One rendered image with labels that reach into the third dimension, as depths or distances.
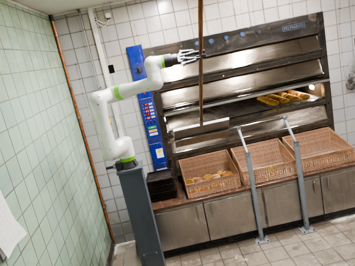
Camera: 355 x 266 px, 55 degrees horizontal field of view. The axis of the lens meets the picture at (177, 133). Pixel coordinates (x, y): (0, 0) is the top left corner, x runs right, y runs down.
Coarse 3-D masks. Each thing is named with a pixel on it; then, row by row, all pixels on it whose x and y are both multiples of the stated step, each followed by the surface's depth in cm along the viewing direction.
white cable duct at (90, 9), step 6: (90, 12) 341; (90, 18) 342; (96, 30) 345; (96, 36) 347; (96, 42) 348; (102, 54) 351; (102, 60) 352; (102, 66) 354; (108, 78) 357; (108, 84) 358; (114, 102) 363; (114, 108) 364; (114, 114) 365; (120, 126) 369; (120, 132) 370
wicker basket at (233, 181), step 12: (204, 156) 382; (216, 156) 383; (228, 156) 375; (180, 168) 369; (192, 168) 381; (204, 168) 382; (216, 168) 383; (228, 168) 383; (204, 180) 340; (216, 180) 341; (228, 180) 342; (192, 192) 341; (204, 192) 343; (216, 192) 343
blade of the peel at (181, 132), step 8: (216, 120) 330; (224, 120) 329; (176, 128) 329; (184, 128) 328; (192, 128) 330; (200, 128) 333; (208, 128) 337; (216, 128) 340; (224, 128) 344; (176, 136) 337; (184, 136) 341; (208, 136) 352; (216, 136) 355; (224, 136) 359; (176, 144) 352; (184, 144) 356
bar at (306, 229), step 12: (264, 120) 344; (216, 132) 342; (240, 132) 341; (300, 156) 331; (252, 168) 330; (300, 168) 334; (252, 180) 332; (300, 180) 337; (252, 192) 336; (300, 192) 342; (300, 228) 355; (312, 228) 351; (264, 240) 348
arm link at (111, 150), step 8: (96, 96) 245; (104, 96) 249; (96, 104) 246; (104, 104) 249; (96, 112) 248; (104, 112) 250; (96, 120) 252; (104, 120) 250; (104, 128) 251; (104, 136) 253; (112, 136) 256; (104, 144) 254; (112, 144) 255; (120, 144) 263; (104, 152) 255; (112, 152) 255; (120, 152) 261
